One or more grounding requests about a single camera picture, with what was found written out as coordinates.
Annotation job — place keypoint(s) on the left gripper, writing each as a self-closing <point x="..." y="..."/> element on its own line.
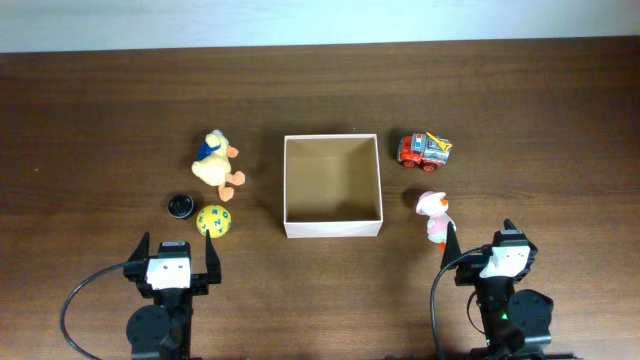
<point x="201" y="281"/>

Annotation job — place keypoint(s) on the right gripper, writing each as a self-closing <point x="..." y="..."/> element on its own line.
<point x="465" y="273"/>

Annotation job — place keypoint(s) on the pink hat duck figurine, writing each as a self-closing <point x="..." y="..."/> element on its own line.
<point x="434" y="205"/>

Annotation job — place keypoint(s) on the yellow plush duck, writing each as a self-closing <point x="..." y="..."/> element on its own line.
<point x="213" y="165"/>

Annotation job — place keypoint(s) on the red grey toy truck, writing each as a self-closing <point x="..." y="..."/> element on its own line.
<point x="423" y="150"/>

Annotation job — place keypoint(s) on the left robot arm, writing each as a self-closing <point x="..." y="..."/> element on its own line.
<point x="162" y="330"/>

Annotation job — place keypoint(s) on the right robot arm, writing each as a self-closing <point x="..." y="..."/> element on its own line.
<point x="515" y="323"/>

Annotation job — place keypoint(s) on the black round cap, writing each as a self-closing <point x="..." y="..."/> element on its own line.
<point x="181" y="206"/>

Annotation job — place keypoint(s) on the yellow letter ball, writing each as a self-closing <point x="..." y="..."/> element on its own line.
<point x="215" y="220"/>

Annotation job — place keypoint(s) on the pink open cardboard box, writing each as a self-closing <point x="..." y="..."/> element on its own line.
<point x="332" y="186"/>

